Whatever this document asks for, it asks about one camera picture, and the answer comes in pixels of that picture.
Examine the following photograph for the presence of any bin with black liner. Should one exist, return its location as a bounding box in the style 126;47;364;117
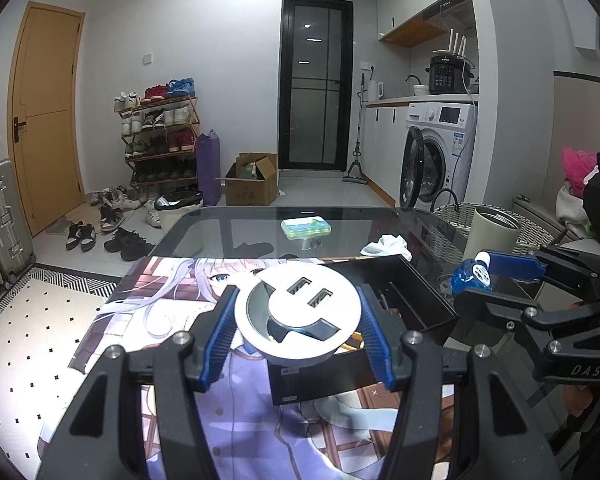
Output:
154;191;204;233

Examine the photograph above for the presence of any round white socket hub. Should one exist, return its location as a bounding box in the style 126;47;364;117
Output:
234;266;366;365

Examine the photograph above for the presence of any wooden door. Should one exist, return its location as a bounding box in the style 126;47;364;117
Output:
7;1;87;233

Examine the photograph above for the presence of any pink cloth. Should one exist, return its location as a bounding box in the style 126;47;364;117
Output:
561;147;598;198

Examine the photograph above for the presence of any scattered pile of shoes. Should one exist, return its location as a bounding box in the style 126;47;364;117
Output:
45;185;163;262

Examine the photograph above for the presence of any green white plastic case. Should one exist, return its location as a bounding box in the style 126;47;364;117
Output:
281;216;332;240

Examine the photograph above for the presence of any white cloth bag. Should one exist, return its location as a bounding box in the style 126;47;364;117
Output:
555;185;588;241

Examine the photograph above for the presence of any silver suitcase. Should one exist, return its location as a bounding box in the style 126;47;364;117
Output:
0;157;36;288

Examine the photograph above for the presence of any black rectangular storage box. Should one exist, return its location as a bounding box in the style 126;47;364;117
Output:
267;254;458;406

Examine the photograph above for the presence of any wooden shoe rack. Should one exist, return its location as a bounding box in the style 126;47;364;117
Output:
114;95;201;188

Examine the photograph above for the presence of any blue translucent round case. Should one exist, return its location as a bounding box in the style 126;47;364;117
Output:
452;255;493;295

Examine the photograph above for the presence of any floor mop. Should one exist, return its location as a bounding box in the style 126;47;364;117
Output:
341;72;368;184

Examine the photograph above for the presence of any printed figure desk mat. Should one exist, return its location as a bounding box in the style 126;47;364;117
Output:
37;255;456;480

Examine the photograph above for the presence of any crumpled white tissue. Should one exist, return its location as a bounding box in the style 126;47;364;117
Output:
360;234;412;262

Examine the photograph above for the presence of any purple mat bag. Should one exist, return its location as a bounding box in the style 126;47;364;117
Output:
196;129;222;207

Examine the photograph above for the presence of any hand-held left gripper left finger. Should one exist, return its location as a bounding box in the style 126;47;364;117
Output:
35;285;241;480

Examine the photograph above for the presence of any shoe rack with shoes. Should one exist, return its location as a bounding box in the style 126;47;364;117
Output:
114;77;198;183

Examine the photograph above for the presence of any wicker laundry basket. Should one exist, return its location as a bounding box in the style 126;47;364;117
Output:
432;189;568;261

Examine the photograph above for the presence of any open cardboard box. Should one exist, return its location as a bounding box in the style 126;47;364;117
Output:
216;152;279;206

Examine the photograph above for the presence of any cream insulated tumbler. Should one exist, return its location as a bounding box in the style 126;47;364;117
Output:
462;205;521;271

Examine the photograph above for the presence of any white washing machine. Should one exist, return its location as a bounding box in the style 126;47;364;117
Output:
399;102;479;211

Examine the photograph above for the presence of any black framed glass door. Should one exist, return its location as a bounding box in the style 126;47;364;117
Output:
278;0;355;171

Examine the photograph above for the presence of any white router with antennas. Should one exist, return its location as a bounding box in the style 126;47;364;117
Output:
432;31;470;58

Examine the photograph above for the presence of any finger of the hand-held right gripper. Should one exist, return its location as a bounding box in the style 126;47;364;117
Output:
477;246;600;293
454;288;600;356

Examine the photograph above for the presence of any black rice cooker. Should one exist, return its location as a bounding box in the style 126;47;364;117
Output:
428;54;473;95

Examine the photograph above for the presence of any person's right hand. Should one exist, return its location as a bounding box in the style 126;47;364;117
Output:
562;385;600;418

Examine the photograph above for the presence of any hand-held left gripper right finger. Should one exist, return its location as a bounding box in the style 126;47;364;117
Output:
355;284;563;480

